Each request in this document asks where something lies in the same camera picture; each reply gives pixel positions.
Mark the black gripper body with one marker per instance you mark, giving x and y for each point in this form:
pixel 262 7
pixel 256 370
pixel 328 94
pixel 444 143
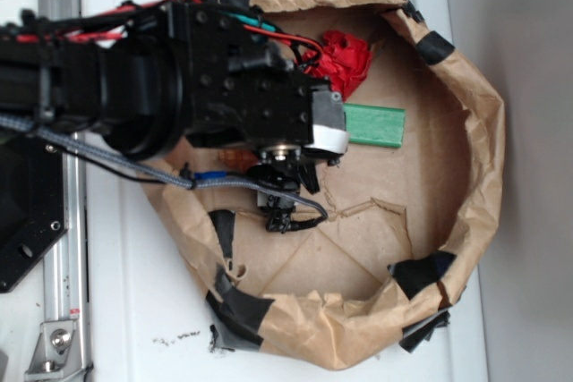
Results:
pixel 244 92

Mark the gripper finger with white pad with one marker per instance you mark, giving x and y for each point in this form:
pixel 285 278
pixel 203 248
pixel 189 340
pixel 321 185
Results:
pixel 330 138

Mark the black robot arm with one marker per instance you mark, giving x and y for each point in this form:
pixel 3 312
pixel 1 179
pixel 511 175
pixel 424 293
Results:
pixel 145 77

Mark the orange spiral sea shell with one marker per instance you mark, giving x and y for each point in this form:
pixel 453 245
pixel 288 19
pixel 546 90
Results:
pixel 240 160

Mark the green rectangular block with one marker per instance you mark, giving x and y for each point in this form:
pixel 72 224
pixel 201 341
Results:
pixel 375 125

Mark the crumpled red paper ball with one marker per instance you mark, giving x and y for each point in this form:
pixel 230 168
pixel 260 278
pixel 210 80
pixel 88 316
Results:
pixel 345 60

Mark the brown paper bag tray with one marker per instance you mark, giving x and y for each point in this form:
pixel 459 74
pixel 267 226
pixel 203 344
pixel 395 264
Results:
pixel 406 226

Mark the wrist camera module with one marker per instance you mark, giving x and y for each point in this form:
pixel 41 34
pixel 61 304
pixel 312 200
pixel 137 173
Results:
pixel 290 178

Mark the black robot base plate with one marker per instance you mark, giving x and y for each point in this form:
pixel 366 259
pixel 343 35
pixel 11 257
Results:
pixel 32 206

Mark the aluminium rail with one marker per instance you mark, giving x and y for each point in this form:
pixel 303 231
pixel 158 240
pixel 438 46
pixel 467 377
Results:
pixel 65 266

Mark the metal corner bracket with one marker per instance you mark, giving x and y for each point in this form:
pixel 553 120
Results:
pixel 57 353

